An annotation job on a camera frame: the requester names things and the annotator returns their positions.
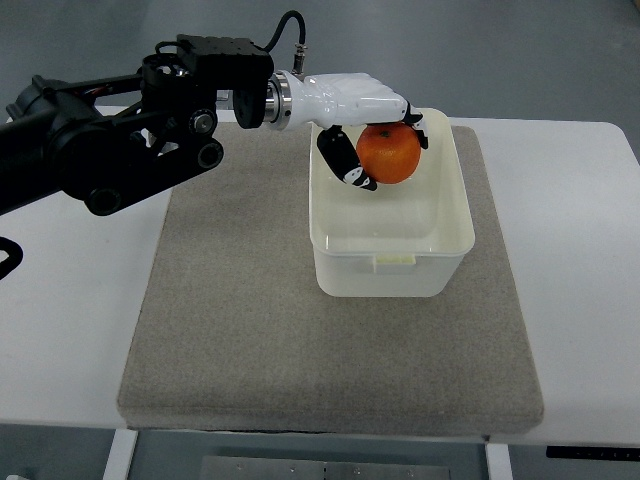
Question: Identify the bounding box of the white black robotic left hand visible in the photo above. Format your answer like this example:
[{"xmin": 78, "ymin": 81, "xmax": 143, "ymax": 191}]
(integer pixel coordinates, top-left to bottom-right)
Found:
[{"xmin": 263, "ymin": 71, "xmax": 428, "ymax": 191}]

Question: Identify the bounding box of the orange fruit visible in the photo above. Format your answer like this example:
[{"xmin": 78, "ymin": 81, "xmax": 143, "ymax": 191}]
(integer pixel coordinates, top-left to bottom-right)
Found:
[{"xmin": 356, "ymin": 122, "xmax": 421, "ymax": 184}]

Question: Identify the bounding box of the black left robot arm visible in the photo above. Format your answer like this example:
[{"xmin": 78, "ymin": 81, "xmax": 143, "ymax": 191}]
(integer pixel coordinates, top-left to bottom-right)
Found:
[{"xmin": 1, "ymin": 35, "xmax": 274, "ymax": 216}]

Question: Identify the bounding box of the white plastic box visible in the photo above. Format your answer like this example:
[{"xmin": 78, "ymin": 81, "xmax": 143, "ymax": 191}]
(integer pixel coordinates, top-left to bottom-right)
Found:
[{"xmin": 309, "ymin": 108, "xmax": 475, "ymax": 297}]

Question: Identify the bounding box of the grey felt mat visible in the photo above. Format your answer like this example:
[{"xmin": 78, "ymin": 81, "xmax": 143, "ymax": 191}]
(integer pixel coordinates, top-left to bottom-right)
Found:
[{"xmin": 117, "ymin": 126, "xmax": 544, "ymax": 437}]

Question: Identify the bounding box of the white table leg right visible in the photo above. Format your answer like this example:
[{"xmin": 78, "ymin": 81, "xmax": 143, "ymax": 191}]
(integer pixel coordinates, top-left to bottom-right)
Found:
[{"xmin": 485, "ymin": 443, "xmax": 514, "ymax": 480}]

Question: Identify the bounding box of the white table leg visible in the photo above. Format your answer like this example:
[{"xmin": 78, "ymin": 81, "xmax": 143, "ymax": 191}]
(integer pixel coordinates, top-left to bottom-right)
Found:
[
  {"xmin": 102, "ymin": 429, "xmax": 138, "ymax": 480},
  {"xmin": 485, "ymin": 443, "xmax": 514, "ymax": 480}
]

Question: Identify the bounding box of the black control panel strip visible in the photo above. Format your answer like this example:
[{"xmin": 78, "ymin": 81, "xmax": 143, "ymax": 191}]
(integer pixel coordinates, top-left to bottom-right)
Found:
[{"xmin": 546, "ymin": 446, "xmax": 640, "ymax": 462}]

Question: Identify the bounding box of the white table leg left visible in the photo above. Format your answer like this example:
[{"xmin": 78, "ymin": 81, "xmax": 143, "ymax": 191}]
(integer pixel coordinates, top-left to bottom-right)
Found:
[{"xmin": 102, "ymin": 429, "xmax": 138, "ymax": 480}]

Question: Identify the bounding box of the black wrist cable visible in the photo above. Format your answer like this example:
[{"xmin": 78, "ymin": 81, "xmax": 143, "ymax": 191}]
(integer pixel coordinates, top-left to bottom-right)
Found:
[{"xmin": 263, "ymin": 10, "xmax": 308, "ymax": 74}]

